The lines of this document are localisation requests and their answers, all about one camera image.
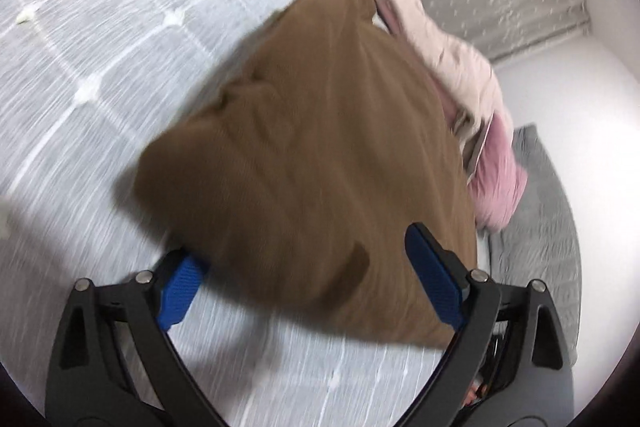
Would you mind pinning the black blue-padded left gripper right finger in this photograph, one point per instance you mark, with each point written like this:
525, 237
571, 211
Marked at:
508, 363

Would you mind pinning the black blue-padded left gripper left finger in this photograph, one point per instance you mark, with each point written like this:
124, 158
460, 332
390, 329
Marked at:
88, 383

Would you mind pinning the brown jacket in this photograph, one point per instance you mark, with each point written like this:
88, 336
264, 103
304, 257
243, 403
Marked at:
299, 180

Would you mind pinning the grey quilted blanket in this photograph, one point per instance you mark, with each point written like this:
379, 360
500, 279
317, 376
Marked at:
541, 241

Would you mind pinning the pink padded jacket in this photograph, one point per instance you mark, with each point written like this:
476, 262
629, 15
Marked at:
472, 101

